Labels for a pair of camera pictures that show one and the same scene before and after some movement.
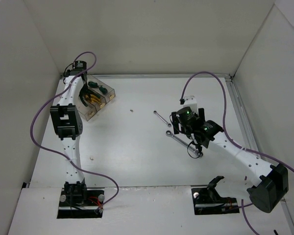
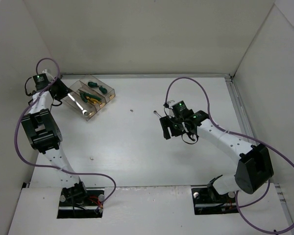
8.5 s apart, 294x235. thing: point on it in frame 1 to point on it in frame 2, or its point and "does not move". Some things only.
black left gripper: (83, 88) to (62, 88)
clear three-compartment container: (97, 93) does not move
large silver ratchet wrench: (184, 144) to (84, 111)
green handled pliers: (85, 90) to (84, 95)
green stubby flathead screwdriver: (93, 84) does not move
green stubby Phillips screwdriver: (104, 90) does not move
